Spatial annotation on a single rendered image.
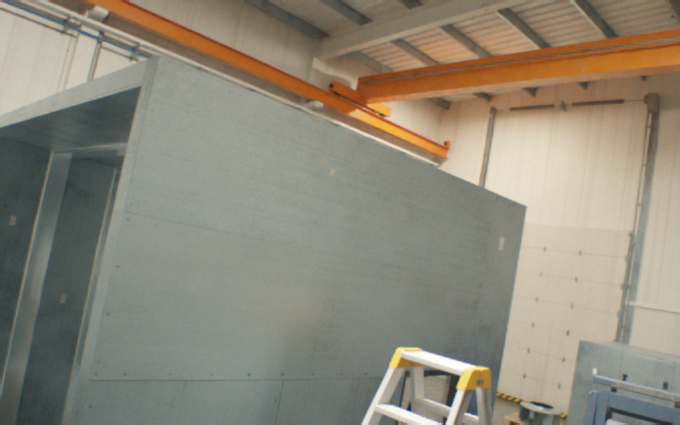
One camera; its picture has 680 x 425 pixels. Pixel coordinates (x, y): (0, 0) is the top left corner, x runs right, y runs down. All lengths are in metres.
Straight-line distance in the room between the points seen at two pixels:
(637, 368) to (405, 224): 6.23
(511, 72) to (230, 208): 9.39
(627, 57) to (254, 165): 8.61
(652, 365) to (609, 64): 4.92
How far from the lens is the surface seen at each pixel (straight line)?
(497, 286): 3.57
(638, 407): 4.13
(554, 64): 10.74
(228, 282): 2.16
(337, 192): 2.45
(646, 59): 10.09
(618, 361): 8.70
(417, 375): 2.41
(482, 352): 3.55
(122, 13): 10.83
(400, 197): 2.74
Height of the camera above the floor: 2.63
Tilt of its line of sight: 5 degrees up
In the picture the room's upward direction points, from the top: 11 degrees clockwise
